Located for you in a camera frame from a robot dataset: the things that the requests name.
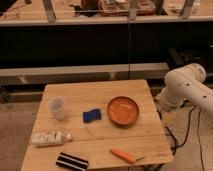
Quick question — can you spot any orange pepper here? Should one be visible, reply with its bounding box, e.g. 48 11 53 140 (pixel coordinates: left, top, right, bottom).
110 149 143 164

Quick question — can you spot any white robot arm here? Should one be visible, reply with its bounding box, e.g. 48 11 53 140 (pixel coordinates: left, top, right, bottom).
157 63 213 115

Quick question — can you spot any orange plate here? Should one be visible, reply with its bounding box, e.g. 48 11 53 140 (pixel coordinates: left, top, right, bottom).
107 96 139 126

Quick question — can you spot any blue sponge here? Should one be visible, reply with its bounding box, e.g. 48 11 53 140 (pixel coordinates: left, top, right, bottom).
83 109 102 123

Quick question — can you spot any wooden table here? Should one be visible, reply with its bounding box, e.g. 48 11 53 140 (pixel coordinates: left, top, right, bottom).
21 80 174 171

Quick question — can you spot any translucent plastic cup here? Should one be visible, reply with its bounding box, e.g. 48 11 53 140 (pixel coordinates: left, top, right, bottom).
47 97 66 120

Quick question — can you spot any black white striped object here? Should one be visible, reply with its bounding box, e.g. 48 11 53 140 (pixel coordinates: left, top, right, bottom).
56 152 89 171

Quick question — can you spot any clear plastic bottle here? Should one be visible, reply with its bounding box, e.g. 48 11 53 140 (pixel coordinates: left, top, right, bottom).
31 131 72 147

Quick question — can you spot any black floor cable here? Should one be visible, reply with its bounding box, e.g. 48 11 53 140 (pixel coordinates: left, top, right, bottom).
156 105 205 171

